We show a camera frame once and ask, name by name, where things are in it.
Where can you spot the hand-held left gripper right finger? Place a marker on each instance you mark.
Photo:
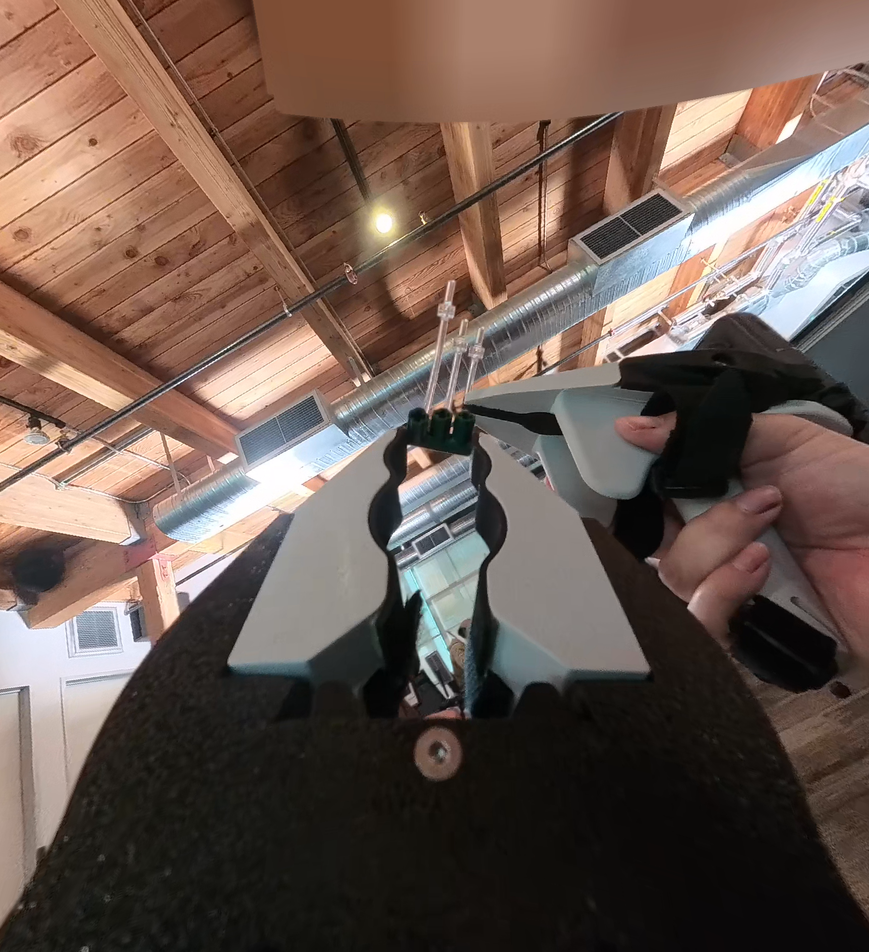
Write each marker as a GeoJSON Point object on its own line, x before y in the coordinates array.
{"type": "Point", "coordinates": [561, 595]}

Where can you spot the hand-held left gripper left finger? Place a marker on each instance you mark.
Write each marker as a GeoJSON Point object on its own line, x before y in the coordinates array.
{"type": "Point", "coordinates": [315, 587]}

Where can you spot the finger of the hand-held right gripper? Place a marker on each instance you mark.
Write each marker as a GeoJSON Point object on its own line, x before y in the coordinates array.
{"type": "Point", "coordinates": [553, 387]}
{"type": "Point", "coordinates": [527, 442]}

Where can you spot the clear antenna stem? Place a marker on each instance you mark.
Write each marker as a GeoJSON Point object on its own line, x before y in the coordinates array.
{"type": "Point", "coordinates": [476, 364]}

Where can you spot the green brick with clear stems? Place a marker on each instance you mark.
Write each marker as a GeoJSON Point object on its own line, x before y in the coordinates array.
{"type": "Point", "coordinates": [442, 431]}

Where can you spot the person's right hand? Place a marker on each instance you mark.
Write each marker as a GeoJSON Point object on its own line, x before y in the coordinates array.
{"type": "Point", "coordinates": [851, 535]}

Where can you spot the large black screen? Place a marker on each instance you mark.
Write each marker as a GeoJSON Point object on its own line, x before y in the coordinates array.
{"type": "Point", "coordinates": [865, 327]}

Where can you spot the ceiling light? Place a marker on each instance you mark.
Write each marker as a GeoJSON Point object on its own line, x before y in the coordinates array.
{"type": "Point", "coordinates": [384, 221]}

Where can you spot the black ceiling pipe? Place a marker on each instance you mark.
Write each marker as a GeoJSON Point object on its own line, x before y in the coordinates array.
{"type": "Point", "coordinates": [181, 379]}

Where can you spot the silver ventilation duct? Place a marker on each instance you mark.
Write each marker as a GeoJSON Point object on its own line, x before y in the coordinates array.
{"type": "Point", "coordinates": [538, 312]}

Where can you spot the wooden post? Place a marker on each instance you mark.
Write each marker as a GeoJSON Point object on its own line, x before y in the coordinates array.
{"type": "Point", "coordinates": [159, 602]}

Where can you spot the duct vent grille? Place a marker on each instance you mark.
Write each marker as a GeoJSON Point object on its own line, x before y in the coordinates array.
{"type": "Point", "coordinates": [282, 431]}
{"type": "Point", "coordinates": [631, 223]}

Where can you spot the wall vent grille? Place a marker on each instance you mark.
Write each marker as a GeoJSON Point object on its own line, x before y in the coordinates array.
{"type": "Point", "coordinates": [96, 631]}

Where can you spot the black track light rail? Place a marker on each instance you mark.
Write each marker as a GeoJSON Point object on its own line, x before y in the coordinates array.
{"type": "Point", "coordinates": [36, 431]}

